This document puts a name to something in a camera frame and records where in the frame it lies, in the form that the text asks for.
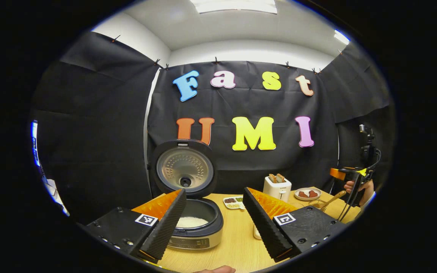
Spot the small ceiling light panel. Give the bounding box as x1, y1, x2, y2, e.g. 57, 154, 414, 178
334, 30, 351, 45

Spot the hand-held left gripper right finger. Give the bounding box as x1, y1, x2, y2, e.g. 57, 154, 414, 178
242, 187, 347, 263

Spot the black backdrop cloth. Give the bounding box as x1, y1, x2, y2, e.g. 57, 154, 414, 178
29, 31, 397, 224

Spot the black and silver rice cooker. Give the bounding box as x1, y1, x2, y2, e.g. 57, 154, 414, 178
150, 139, 224, 251

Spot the white divided grain dish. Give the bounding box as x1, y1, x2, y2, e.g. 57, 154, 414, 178
223, 196, 245, 210

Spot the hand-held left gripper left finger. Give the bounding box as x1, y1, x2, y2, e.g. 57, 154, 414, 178
78, 189, 187, 264

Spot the white toaster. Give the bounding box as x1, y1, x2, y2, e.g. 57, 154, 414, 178
263, 176, 292, 202

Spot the white rice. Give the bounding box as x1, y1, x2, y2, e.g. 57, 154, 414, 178
176, 217, 209, 228

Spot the large ceiling light panel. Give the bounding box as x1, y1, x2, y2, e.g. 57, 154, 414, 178
190, 0, 278, 14

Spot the white round plate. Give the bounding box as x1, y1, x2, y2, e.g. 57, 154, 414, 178
294, 188, 322, 201

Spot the wooden spoon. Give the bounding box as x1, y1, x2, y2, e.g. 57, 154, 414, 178
319, 190, 347, 212

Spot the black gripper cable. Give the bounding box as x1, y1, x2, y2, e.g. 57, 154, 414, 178
338, 182, 360, 222

